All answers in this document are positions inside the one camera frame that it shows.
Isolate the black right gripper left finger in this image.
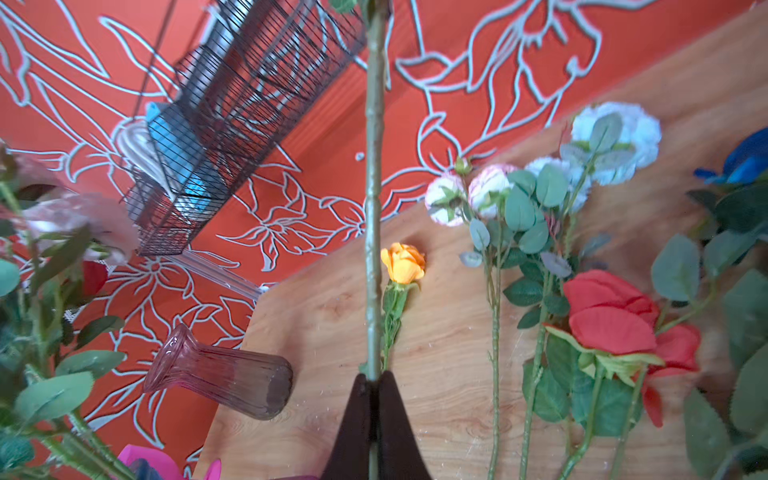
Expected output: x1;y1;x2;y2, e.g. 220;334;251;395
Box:
320;374;372;480

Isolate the magenta plastic goblet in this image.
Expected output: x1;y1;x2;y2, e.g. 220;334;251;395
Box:
118;445;185;480

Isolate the black wire wall basket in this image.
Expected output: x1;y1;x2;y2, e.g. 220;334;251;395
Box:
117;1;365;256

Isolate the blue flower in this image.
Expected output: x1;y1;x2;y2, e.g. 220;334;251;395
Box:
694;128;767;185

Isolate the orange rose stem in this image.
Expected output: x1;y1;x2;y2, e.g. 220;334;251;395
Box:
380;243;426;370

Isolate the small pink white spray stem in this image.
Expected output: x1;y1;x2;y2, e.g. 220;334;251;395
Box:
425;102;662;479

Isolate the brown ribbed glass vase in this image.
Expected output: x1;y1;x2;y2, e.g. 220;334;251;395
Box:
143;323;294;421

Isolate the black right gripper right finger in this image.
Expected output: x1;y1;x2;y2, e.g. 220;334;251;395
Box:
377;371;432;480

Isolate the pink peony stem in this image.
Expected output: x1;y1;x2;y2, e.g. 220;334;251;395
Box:
1;148;136;479
330;1;391;382

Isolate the light blue box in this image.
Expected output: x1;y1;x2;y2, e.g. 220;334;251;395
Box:
145;102;226;222

